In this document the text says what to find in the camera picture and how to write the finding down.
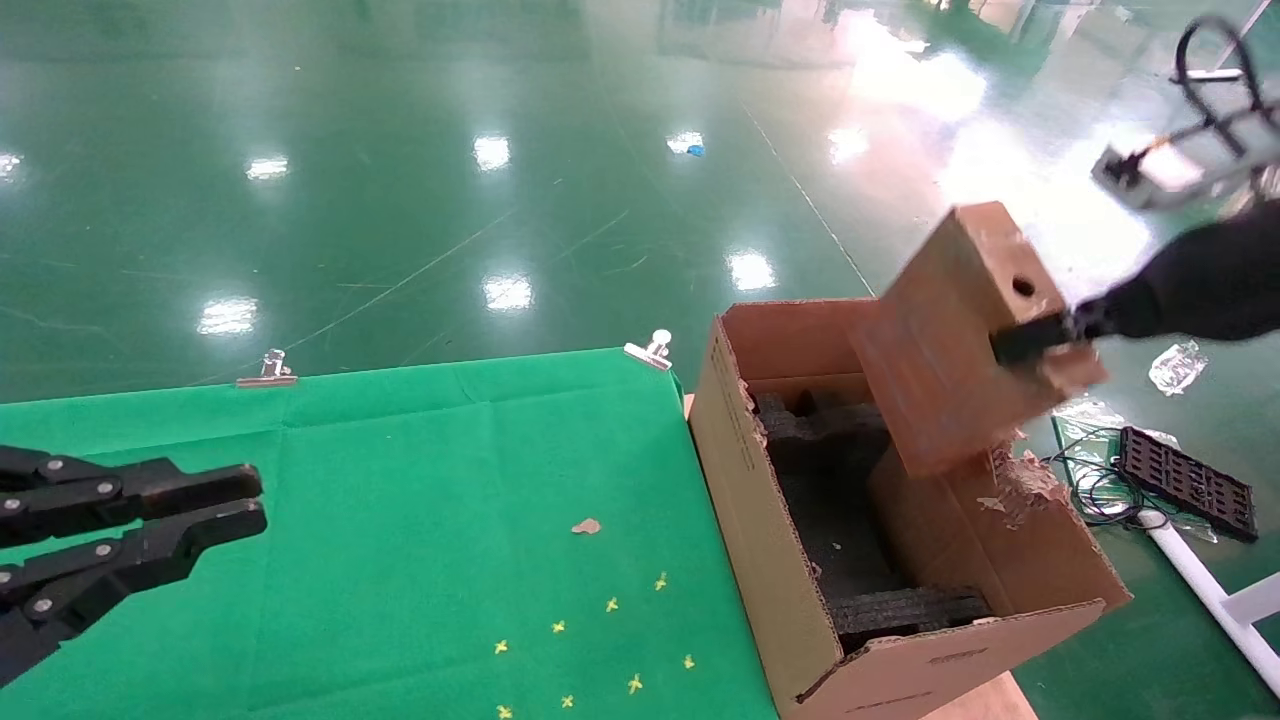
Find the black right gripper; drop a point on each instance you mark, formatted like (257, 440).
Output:
(1210, 280)

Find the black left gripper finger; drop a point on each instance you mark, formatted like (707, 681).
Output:
(120, 560)
(130, 490)

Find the small brown cardboard box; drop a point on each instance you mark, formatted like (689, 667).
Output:
(940, 350)

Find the large open cardboard carton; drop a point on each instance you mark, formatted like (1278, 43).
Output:
(780, 580)

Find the small cardboard scrap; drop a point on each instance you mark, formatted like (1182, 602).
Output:
(587, 526)

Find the flat clear plastic sheet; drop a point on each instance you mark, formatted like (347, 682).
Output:
(1090, 415)

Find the crumpled clear plastic bag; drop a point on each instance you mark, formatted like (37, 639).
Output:
(1178, 368)

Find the silver binder clip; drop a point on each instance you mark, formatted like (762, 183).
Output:
(270, 372)
(652, 350)

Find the black plastic grid tray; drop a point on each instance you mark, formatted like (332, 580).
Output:
(1190, 482)

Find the green table cloth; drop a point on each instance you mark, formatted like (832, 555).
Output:
(350, 520)

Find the black foam insert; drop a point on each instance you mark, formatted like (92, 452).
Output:
(830, 500)

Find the white floor bar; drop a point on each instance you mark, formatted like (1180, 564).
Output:
(1215, 74)

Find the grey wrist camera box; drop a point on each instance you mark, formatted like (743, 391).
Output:
(1150, 175)

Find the grey metal camera bracket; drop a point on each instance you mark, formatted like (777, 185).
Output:
(1235, 140)

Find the white metal frame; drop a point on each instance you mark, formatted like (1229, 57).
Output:
(1210, 590)

